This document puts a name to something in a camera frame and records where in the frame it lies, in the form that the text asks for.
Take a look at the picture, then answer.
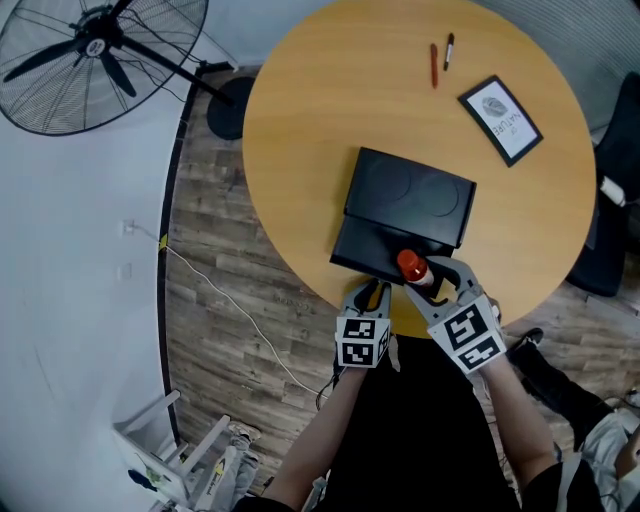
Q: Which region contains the white rack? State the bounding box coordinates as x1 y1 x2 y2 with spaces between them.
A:
112 389 231 506

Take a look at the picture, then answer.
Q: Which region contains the white floor cable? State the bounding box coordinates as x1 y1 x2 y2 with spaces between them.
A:
134 224 329 401

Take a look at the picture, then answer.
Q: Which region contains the person's left forearm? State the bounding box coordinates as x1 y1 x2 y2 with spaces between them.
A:
262 367 369 501

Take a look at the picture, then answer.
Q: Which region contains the black framed picture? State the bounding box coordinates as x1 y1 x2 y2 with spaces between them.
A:
457 74 545 169

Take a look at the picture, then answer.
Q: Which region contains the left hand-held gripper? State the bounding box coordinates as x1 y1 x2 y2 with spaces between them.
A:
334 279 393 370

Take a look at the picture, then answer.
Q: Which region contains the black office chair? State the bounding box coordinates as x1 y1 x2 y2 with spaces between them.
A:
564 72 640 299

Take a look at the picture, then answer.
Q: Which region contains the black metal box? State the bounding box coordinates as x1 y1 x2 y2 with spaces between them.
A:
328 146 478 289

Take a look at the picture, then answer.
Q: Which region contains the black standing fan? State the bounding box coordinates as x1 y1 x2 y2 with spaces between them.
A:
0 0 256 141

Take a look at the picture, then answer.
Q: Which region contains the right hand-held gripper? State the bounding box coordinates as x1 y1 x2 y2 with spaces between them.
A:
403 255 508 376

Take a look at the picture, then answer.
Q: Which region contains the person's right forearm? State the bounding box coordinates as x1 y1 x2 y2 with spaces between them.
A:
482 357 559 494

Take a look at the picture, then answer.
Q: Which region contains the person's black clothing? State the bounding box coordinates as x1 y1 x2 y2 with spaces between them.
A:
234 334 616 512

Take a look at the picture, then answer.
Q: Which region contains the red capped small bottle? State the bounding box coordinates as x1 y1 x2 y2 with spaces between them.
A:
396 248 436 289

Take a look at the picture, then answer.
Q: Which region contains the white roll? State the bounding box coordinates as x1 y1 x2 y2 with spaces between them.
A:
599 175 627 208

